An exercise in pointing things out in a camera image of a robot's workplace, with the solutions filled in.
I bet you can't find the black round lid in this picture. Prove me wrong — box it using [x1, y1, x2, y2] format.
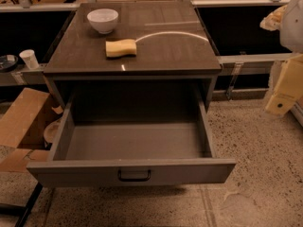
[0, 55, 18, 73]

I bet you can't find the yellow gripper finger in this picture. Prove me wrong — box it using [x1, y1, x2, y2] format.
[259, 5, 287, 31]
[264, 54, 303, 116]

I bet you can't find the brown cardboard box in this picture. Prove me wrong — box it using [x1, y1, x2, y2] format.
[0, 88, 62, 172]

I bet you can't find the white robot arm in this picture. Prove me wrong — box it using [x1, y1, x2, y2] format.
[259, 0, 303, 116]

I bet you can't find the dark wooden drawer cabinet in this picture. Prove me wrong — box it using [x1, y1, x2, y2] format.
[44, 1, 222, 106]

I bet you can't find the white paper cup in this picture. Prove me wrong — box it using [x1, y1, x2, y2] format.
[19, 49, 39, 69]

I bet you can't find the white ceramic bowl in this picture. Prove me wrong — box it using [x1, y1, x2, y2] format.
[87, 9, 119, 34]

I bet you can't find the yellow sponge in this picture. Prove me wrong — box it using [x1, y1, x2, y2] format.
[105, 39, 136, 58]

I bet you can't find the round wooden plate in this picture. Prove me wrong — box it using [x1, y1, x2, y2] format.
[44, 119, 61, 143]

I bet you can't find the open grey top drawer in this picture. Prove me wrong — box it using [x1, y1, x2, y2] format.
[26, 88, 237, 188]

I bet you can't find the black drawer handle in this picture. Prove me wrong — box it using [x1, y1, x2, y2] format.
[117, 170, 152, 183]

